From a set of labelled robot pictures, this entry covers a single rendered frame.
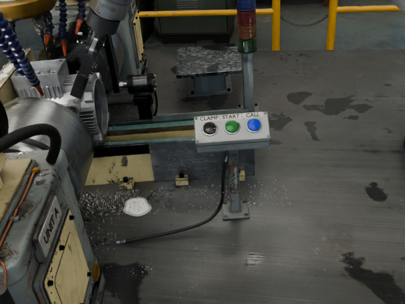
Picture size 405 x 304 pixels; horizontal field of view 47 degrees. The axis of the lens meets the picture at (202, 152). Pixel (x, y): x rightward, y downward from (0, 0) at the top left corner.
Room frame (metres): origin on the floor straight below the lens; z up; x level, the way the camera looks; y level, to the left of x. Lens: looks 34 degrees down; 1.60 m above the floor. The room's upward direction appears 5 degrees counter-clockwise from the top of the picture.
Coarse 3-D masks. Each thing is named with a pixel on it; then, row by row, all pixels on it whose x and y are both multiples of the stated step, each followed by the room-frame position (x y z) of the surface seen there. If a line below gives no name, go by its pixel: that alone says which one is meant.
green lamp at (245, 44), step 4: (240, 40) 1.42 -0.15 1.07; (244, 40) 1.41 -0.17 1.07; (248, 40) 1.41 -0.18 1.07; (252, 40) 1.41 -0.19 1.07; (240, 44) 1.42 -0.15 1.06; (244, 44) 1.41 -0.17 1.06; (248, 44) 1.41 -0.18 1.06; (252, 44) 1.41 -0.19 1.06; (240, 48) 1.42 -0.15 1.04; (244, 48) 1.41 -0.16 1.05; (248, 48) 1.41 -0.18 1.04; (252, 48) 1.41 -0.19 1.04
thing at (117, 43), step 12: (72, 24) 1.44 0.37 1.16; (84, 24) 1.44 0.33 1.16; (72, 36) 1.37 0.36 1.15; (84, 36) 1.37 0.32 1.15; (48, 48) 1.37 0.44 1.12; (60, 48) 1.36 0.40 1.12; (72, 48) 1.36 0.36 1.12; (84, 48) 1.36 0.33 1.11; (120, 48) 1.47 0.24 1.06; (72, 60) 1.36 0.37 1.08; (96, 60) 1.36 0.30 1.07; (120, 60) 1.42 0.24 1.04; (72, 72) 1.36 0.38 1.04; (108, 72) 1.36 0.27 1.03; (120, 72) 1.43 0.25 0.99; (108, 84) 1.36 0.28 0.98
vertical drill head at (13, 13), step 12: (0, 0) 1.10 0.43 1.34; (12, 0) 1.09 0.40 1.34; (24, 0) 1.10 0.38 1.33; (36, 0) 1.10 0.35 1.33; (48, 0) 1.12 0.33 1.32; (12, 12) 1.07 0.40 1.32; (24, 12) 1.08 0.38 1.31; (36, 12) 1.09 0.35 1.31; (48, 12) 1.19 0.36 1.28; (12, 24) 1.19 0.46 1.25; (36, 24) 1.11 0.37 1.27; (48, 24) 1.19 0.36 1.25
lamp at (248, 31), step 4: (240, 28) 1.42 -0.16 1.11; (244, 28) 1.41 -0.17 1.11; (248, 28) 1.41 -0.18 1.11; (252, 28) 1.41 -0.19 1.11; (240, 32) 1.42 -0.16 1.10; (244, 32) 1.41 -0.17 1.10; (248, 32) 1.41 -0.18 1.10; (252, 32) 1.41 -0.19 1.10; (240, 36) 1.42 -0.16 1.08; (244, 36) 1.41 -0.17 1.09; (248, 36) 1.41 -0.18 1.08; (252, 36) 1.41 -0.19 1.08
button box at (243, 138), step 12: (204, 120) 0.92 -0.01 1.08; (216, 120) 0.91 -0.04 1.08; (228, 120) 0.91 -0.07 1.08; (240, 120) 0.91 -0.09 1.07; (264, 120) 0.90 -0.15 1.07; (216, 132) 0.89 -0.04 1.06; (228, 132) 0.88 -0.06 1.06; (240, 132) 0.88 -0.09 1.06; (252, 132) 0.88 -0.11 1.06; (264, 132) 0.88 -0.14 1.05; (204, 144) 0.87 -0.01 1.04; (216, 144) 0.87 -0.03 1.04; (228, 144) 0.87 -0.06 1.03; (240, 144) 0.88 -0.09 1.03; (252, 144) 0.88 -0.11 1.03; (264, 144) 0.88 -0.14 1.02
